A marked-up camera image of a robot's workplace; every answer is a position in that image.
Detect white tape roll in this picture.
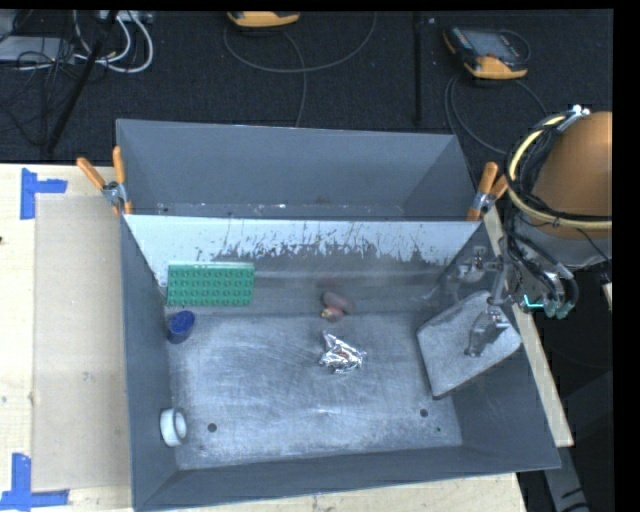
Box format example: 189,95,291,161
159,406,189,448

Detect pale flat board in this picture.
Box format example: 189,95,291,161
30,193,133,494

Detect grey metal bin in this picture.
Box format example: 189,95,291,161
114,118,563,512

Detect dark blue cup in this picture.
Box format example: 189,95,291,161
165,309,197,346

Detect red-brown toy fruit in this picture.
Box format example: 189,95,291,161
320,290,356,322

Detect grey flat slab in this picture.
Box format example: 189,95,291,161
415,289,524,400

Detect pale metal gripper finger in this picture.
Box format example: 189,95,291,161
430,246,503,299
465,308,512,358

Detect dark green flat block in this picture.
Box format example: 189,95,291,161
165,262,257,308

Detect crumpled silver foil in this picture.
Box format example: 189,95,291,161
317,330,368,376

